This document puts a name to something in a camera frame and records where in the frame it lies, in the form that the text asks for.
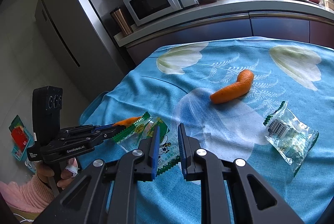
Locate blue floral tablecloth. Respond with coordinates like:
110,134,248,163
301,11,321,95
84,37,333,223

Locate clear barcode plastic wrapper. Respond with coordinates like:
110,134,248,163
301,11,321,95
263,101,319,175

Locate grey refrigerator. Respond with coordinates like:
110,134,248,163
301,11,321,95
34,0,189,102

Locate dark kitchen base cabinets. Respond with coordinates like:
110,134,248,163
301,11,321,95
126,12,333,65

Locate left hand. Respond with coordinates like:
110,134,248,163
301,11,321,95
35,157,79,189

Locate copper metal tumbler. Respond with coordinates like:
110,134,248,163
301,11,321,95
110,6,133,36

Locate green cartoon snack wrapper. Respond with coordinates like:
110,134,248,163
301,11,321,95
111,111,182,176

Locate pink left sleeve forearm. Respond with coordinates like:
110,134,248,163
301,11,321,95
1,175,54,213

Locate black left camera box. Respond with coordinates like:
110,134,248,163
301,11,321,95
32,86,63,144

